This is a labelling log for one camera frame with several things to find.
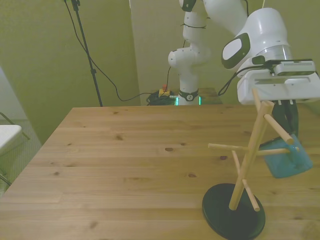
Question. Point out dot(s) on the black tripod stand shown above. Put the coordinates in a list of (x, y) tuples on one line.
[(93, 71)]

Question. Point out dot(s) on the yellow emergency stop box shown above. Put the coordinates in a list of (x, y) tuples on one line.
[(164, 92)]

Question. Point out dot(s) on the teal ceramic mug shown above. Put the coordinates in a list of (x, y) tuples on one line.
[(287, 162)]

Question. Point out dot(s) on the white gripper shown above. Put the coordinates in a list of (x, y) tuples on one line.
[(280, 91)]

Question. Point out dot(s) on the thin white pole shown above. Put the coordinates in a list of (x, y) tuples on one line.
[(264, 3)]

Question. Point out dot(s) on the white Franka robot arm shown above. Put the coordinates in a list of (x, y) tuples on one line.
[(262, 25)]

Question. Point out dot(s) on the wooden mug tree black base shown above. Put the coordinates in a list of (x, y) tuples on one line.
[(230, 215)]

